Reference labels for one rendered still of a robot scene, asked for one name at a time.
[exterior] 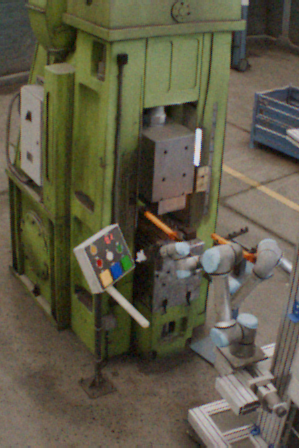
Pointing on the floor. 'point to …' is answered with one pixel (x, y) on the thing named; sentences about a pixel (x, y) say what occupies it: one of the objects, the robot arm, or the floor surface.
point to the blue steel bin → (283, 118)
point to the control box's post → (97, 335)
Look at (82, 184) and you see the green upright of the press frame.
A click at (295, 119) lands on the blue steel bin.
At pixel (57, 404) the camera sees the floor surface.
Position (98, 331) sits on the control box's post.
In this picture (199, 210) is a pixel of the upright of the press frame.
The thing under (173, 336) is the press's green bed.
